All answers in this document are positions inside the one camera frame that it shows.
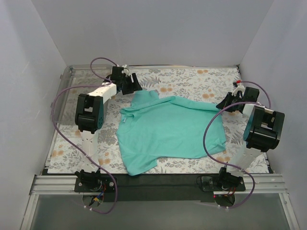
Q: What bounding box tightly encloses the teal t shirt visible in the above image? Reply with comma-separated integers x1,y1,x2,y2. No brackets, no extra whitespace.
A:
117,91,226,176

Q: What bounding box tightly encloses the clear plastic bin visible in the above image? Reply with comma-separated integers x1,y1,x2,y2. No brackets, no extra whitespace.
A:
54,65,103,125

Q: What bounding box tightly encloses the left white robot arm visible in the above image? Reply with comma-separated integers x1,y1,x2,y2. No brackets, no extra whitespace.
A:
75,65,142,192

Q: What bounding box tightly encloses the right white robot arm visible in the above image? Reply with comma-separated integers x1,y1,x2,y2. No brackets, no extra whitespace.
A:
216,83,285,191

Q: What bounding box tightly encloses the floral table mat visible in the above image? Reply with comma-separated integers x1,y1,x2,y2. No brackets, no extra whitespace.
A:
46,66,247,174

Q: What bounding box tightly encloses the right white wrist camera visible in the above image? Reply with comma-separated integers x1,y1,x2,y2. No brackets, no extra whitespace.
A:
232,80,246,97

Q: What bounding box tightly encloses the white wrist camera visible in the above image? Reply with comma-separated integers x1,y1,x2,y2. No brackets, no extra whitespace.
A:
120,65,130,75
232,80,246,97

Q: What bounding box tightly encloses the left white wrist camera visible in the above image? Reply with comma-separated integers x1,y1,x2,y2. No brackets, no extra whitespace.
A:
120,65,130,75

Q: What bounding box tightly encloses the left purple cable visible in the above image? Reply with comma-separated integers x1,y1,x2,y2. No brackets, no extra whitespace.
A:
52,57,128,214

